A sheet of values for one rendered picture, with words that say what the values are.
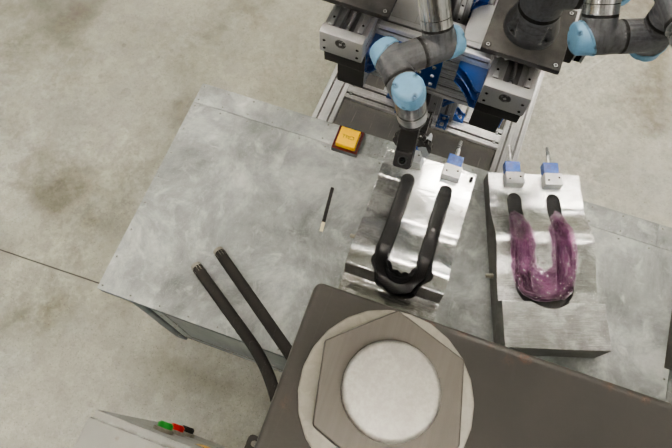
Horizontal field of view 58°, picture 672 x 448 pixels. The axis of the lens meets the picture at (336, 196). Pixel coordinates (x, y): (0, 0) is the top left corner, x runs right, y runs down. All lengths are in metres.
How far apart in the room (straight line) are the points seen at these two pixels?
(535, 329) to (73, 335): 1.78
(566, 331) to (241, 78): 1.92
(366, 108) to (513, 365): 2.21
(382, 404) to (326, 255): 1.35
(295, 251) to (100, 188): 1.33
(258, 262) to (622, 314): 0.99
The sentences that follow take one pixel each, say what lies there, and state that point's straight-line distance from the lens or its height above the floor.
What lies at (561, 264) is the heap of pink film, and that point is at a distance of 1.70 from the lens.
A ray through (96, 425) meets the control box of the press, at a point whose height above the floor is 1.47.
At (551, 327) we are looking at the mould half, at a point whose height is 0.91.
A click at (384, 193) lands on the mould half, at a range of 1.68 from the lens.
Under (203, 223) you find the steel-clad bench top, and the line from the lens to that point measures 1.77.
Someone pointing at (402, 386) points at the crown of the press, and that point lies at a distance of 0.37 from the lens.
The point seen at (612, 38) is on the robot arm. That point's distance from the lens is 1.46.
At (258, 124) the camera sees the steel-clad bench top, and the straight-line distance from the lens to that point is 1.89.
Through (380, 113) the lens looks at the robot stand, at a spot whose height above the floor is 0.21.
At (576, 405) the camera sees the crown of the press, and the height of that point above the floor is 2.01.
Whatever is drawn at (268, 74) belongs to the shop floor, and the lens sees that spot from 2.96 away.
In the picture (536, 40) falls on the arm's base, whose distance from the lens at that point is 1.79.
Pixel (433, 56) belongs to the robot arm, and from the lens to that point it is 1.47.
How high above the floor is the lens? 2.42
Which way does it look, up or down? 67 degrees down
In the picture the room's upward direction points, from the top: straight up
